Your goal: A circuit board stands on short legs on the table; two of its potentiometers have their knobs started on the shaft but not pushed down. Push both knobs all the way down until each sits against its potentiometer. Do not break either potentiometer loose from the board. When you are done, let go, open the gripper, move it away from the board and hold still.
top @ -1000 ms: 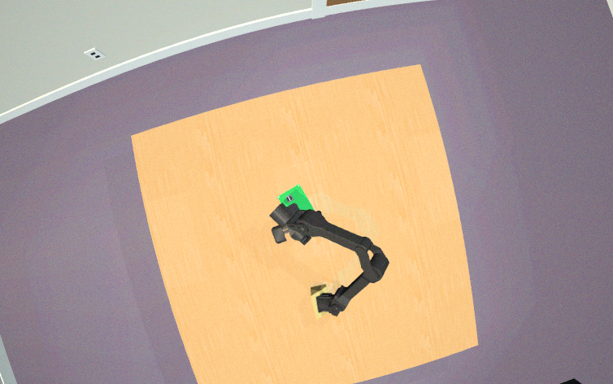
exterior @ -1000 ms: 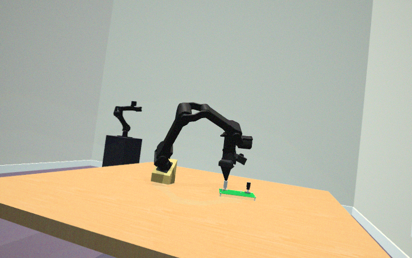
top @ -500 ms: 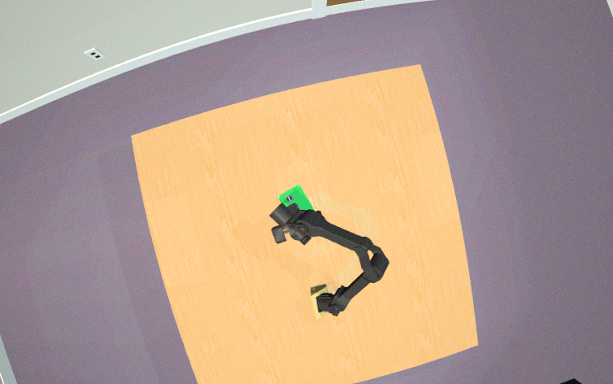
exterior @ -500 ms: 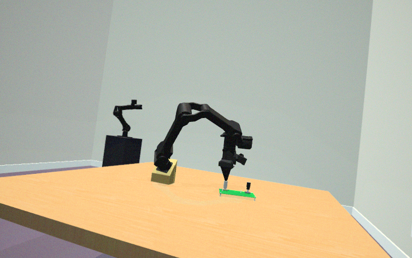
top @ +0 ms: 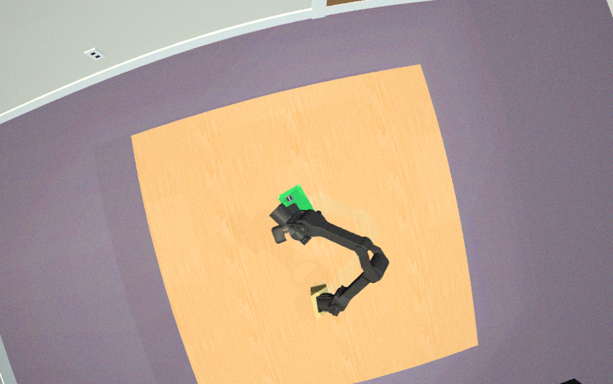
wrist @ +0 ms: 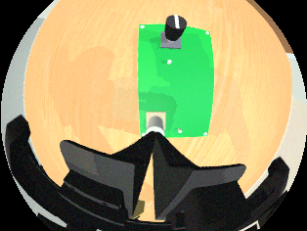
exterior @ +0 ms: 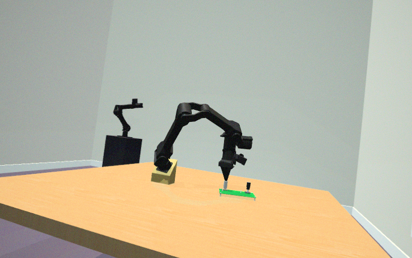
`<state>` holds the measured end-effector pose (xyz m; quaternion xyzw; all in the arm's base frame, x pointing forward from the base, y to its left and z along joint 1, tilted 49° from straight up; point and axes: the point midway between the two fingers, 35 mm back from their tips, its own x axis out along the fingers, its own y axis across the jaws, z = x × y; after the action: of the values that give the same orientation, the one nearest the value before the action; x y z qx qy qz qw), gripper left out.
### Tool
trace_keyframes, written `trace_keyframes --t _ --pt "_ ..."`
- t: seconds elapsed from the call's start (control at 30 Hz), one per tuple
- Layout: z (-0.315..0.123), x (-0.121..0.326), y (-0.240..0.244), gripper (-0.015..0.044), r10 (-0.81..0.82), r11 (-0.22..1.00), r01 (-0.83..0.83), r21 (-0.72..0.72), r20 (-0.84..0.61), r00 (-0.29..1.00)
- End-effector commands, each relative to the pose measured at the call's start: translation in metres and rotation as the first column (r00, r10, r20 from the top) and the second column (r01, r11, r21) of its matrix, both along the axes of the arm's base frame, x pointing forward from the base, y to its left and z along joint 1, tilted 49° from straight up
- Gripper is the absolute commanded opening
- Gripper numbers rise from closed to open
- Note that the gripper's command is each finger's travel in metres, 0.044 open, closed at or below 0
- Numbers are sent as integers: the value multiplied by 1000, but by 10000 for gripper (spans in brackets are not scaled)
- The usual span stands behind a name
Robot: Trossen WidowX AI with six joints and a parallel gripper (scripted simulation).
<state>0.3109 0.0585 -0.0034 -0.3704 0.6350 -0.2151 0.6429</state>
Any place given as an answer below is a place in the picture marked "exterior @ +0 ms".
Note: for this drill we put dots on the green circuit board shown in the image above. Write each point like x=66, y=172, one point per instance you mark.
x=224, y=190

